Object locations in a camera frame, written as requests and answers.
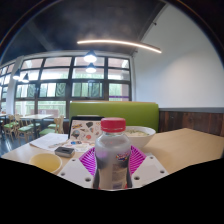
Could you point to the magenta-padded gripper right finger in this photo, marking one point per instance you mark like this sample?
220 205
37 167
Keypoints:
150 170

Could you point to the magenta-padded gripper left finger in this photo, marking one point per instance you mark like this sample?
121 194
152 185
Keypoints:
75 171

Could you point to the clear red-capped drink bottle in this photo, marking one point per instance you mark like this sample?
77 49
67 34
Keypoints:
111 156

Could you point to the small dark box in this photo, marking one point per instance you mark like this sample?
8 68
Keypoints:
64 151

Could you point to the pale yellow mug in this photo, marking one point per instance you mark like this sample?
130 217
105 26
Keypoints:
45 161

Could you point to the white bowl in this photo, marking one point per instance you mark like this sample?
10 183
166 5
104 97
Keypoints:
141 136

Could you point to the white paper sheet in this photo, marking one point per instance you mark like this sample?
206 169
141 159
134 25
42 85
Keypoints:
46 140

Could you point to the sticker-covered black laptop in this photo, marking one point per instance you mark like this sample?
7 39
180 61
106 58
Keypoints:
85 130

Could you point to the green upholstered bench backrest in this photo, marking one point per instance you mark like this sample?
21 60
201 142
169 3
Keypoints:
133 113

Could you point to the group of green-seated wooden chairs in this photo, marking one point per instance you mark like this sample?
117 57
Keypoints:
25 128

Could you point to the wooden dining table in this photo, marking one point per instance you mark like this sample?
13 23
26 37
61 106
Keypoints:
36 116

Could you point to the group of pendant lamps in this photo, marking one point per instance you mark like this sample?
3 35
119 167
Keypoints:
90 58

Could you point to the long curved ceiling light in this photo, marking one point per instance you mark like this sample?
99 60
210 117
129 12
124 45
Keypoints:
116 42

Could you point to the large dark-framed window wall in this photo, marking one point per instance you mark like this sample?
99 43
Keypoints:
53 74

